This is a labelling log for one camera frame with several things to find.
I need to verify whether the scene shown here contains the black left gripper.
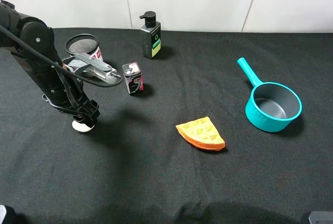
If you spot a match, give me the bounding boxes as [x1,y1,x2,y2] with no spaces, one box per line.
[33,64,100,128]

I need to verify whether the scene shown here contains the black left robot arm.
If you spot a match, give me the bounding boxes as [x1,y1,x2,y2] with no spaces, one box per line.
[1,2,100,133]

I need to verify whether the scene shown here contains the black pink gum box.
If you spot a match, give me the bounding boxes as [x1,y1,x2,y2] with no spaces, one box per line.
[122,62,144,95]

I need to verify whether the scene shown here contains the black mesh pen holder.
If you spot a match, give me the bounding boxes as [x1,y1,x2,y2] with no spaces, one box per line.
[66,34,103,61]

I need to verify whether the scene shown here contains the dark pump dispenser bottle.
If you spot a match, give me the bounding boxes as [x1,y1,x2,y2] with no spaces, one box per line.
[139,11,161,59]

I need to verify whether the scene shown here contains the orange waffle slice toy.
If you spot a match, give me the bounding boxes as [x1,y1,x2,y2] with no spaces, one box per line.
[176,116,225,151]

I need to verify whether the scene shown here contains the black table cloth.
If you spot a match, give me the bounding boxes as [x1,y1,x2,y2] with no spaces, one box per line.
[1,29,332,223]

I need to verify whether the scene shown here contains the teal saucepan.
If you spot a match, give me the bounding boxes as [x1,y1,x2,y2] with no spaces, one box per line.
[237,58,302,133]

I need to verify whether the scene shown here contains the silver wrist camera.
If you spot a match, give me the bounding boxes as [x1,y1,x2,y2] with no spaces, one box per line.
[63,53,123,85]

